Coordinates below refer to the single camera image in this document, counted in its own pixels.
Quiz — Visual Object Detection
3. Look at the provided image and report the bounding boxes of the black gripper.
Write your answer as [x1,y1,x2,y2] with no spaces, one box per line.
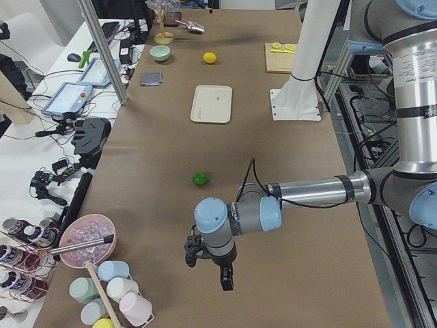
[212,245,237,291]

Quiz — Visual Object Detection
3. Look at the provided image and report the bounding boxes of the green lime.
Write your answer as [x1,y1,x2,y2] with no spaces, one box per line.
[191,172,209,186]

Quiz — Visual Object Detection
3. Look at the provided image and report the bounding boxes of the yellow lemon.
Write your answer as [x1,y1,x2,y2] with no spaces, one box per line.
[202,52,217,64]

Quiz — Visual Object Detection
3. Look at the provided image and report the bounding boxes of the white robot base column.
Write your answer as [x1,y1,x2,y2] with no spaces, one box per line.
[270,0,349,121]

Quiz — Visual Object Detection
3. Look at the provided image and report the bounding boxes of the cream rabbit tray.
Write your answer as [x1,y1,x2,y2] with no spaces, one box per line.
[190,85,233,124]

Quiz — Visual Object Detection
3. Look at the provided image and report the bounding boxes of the pink plastic cup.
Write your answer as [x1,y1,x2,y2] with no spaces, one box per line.
[119,292,154,327]

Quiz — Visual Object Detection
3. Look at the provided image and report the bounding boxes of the white plastic cup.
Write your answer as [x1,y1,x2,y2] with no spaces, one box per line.
[107,277,139,303]

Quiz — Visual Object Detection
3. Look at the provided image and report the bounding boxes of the blue plastic cup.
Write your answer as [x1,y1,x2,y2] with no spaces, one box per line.
[98,260,130,282]

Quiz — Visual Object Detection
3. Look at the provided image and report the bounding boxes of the metal scoop in ice bowl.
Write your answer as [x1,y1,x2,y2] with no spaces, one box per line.
[50,234,115,256]

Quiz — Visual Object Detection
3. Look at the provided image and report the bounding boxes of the yellow plastic cup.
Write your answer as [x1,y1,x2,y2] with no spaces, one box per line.
[92,318,115,328]

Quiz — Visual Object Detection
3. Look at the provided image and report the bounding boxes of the grey plastic cup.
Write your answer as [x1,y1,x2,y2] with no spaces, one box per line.
[81,298,109,325]

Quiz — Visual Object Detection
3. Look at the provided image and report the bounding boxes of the green plastic cup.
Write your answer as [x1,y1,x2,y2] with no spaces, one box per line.
[69,277,100,305]

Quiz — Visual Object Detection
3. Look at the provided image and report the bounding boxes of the pink bowl of ice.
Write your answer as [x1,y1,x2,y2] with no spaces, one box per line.
[59,214,117,269]

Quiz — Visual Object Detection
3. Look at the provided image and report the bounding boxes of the black flat bar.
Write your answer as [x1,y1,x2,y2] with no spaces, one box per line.
[59,172,93,234]

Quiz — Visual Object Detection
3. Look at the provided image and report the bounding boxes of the grey folded cloth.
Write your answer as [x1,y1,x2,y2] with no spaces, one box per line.
[140,72,163,86]

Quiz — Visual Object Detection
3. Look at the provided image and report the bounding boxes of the wooden cutting board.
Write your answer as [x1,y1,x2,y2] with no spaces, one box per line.
[264,43,297,74]

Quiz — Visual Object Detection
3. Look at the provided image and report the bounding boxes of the yellow plastic knife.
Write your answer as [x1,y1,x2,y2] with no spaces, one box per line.
[270,49,295,54]

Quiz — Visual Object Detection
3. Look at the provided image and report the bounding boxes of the mint green bowl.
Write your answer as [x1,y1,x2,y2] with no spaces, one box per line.
[150,45,171,62]

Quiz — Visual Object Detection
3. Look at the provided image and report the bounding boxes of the blue teach pendant near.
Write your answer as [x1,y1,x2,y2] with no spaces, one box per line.
[42,82,93,117]

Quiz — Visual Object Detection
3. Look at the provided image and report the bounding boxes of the blue teach pendant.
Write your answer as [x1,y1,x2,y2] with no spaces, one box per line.
[77,57,111,88]
[42,82,93,117]

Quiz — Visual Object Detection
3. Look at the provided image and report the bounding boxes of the blue teach pendant far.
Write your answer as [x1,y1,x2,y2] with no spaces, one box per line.
[77,57,111,88]

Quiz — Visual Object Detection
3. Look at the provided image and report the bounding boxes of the wooden mug tree stand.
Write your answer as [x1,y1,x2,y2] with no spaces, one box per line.
[154,9,174,44]

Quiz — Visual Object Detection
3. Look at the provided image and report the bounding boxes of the silver metal scoop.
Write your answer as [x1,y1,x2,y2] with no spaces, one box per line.
[175,20,206,34]

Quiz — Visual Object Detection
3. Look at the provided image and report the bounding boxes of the green clamp tool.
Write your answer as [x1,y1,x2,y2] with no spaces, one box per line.
[78,49,93,68]

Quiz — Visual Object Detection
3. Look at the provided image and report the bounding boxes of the black computer mouse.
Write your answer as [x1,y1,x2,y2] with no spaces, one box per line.
[67,53,81,62]

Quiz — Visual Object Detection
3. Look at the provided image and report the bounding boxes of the black keyboard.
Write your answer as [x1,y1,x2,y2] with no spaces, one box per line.
[87,21,120,53]

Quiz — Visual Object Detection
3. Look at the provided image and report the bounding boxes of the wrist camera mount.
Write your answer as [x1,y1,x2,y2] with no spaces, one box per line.
[184,224,210,268]

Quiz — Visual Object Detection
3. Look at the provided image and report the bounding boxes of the black plastic bracket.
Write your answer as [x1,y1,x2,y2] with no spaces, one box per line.
[71,118,111,170]

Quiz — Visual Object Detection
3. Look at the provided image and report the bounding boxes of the copper wire bottle rack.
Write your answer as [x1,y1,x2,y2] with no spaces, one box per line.
[1,217,58,303]

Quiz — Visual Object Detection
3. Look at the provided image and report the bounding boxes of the aluminium frame post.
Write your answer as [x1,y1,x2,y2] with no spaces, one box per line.
[77,0,128,105]

